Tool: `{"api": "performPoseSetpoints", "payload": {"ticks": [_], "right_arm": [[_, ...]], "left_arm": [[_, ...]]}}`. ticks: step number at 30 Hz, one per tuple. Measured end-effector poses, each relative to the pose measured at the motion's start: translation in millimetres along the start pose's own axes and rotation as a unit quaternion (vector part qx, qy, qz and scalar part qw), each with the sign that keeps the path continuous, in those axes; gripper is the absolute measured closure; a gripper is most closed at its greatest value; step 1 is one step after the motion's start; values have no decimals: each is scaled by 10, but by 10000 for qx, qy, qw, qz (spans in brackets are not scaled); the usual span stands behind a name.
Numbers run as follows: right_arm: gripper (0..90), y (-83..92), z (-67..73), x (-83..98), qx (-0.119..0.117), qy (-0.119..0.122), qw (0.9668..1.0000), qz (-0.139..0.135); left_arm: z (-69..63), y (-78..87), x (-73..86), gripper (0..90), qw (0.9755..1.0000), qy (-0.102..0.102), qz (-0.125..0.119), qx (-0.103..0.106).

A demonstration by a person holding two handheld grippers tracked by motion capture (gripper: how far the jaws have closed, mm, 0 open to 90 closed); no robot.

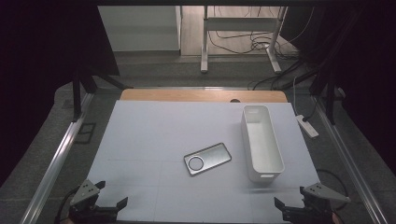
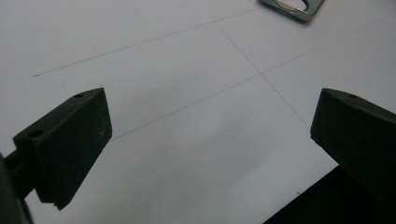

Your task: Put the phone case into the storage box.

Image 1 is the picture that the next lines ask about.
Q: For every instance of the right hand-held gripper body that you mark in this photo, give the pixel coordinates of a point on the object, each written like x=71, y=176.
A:
x=323, y=192

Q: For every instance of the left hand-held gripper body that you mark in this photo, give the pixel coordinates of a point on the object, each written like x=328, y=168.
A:
x=84, y=193

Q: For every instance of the grey phone case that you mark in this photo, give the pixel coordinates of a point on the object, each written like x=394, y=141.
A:
x=214, y=156

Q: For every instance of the person's right hand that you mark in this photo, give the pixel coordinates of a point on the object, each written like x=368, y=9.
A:
x=336, y=219

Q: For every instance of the white plastic storage box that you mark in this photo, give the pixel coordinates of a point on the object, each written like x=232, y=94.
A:
x=264, y=149

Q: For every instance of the white power strip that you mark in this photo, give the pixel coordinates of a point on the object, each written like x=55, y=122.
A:
x=307, y=126

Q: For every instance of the light grey table mat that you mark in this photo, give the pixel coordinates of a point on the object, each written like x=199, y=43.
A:
x=149, y=133

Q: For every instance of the black metal stand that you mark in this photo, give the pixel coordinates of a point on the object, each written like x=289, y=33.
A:
x=330, y=102
x=76, y=99

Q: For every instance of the wooden table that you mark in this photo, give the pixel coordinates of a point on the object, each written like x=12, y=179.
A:
x=186, y=95

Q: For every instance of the black curtain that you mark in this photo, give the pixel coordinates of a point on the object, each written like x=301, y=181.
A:
x=37, y=62
x=373, y=77

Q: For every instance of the white partition panel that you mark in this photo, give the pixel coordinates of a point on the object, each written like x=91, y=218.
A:
x=140, y=28

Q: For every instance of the aluminium frame rail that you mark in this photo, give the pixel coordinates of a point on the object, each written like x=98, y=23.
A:
x=351, y=161
x=56, y=161

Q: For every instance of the black rectangular floor frame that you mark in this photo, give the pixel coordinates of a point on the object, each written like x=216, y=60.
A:
x=84, y=124

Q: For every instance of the white desk frame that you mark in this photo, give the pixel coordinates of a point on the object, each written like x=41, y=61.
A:
x=239, y=24

